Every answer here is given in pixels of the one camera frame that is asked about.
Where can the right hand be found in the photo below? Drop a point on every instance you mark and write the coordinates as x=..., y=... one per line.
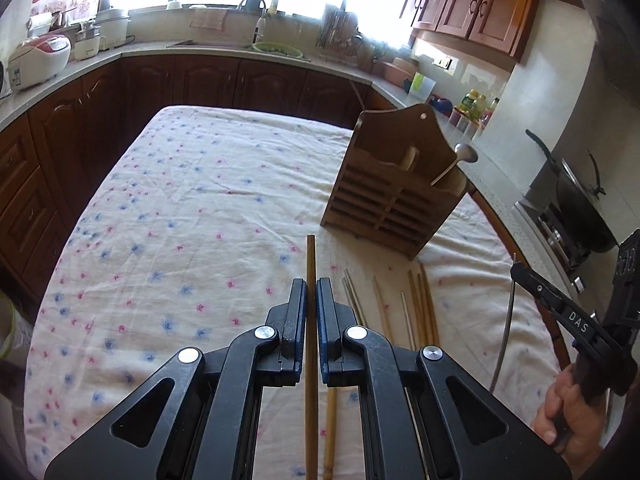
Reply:
x=585, y=420

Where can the oil bottle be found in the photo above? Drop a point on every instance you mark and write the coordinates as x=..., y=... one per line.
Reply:
x=468, y=101

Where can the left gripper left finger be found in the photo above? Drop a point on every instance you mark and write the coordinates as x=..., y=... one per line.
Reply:
x=197, y=416

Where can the dark brown chopstick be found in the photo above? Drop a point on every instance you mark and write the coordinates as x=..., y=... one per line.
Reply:
x=311, y=366

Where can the light bamboo chopstick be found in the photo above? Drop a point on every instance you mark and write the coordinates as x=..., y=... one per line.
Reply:
x=331, y=424

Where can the metal spoon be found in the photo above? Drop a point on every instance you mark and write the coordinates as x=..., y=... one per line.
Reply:
x=463, y=152

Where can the wooden utensil holder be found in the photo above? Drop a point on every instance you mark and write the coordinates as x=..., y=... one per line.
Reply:
x=397, y=183

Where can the white rice cooker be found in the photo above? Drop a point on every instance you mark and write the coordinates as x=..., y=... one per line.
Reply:
x=37, y=60

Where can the range hood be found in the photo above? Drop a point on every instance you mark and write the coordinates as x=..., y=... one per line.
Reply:
x=620, y=58

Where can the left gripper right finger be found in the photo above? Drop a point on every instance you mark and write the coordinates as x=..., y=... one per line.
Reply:
x=423, y=416

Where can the lower wooden cabinets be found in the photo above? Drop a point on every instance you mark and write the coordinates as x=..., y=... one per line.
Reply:
x=55, y=155

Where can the green basin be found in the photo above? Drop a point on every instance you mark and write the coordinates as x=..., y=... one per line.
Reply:
x=277, y=49

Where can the black wok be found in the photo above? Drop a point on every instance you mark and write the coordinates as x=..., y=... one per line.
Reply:
x=578, y=202

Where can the metal chopstick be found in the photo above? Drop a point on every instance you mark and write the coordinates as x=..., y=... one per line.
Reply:
x=353, y=298

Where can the white pot cooker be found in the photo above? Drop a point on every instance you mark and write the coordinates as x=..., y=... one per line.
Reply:
x=113, y=24

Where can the floral white tablecloth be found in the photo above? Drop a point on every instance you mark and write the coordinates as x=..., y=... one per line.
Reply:
x=201, y=227

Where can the brown wooden chopstick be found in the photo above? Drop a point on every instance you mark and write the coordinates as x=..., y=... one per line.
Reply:
x=382, y=310

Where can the sink faucet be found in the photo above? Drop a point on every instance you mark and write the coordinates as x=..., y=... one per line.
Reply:
x=259, y=8

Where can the gas stove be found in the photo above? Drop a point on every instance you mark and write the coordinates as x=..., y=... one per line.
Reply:
x=567, y=254

